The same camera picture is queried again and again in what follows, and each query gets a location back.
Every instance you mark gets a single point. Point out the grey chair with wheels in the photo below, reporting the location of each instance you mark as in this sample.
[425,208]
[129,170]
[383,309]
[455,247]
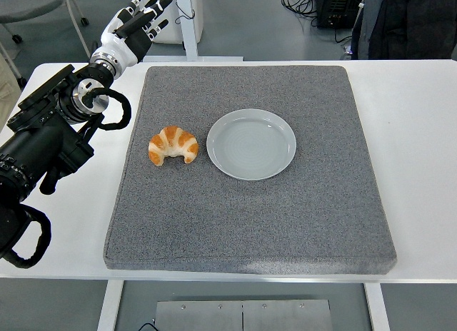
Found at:
[28,3]

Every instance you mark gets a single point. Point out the round grey plate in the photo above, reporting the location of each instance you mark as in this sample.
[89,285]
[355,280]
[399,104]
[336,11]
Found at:
[250,145]

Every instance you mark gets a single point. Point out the white table leg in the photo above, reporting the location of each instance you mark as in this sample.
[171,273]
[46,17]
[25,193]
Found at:
[377,306]
[109,306]

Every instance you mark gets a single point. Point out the grey metal plate with screws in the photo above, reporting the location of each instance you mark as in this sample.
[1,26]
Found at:
[242,316]

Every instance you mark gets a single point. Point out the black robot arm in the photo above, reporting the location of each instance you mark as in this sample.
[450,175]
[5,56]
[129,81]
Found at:
[35,142]

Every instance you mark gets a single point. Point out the beige cloth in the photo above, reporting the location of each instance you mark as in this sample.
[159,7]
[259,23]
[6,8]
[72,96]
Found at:
[6,85]

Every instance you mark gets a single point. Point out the grey fabric mat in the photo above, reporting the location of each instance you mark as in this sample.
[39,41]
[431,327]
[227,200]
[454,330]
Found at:
[250,220]

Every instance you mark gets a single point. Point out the orange croissant bread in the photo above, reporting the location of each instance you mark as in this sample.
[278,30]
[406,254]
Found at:
[173,140]

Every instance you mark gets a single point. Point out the person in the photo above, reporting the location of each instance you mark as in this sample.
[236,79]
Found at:
[410,24]

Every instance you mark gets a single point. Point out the white table column with base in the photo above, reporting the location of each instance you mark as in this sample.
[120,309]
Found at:
[189,35]

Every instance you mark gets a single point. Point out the white cabinet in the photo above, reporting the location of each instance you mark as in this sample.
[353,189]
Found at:
[171,28]

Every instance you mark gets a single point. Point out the black equipment box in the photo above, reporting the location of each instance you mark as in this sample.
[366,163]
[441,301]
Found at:
[335,10]

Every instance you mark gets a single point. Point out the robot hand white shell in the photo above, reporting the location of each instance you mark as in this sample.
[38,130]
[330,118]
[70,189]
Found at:
[119,45]

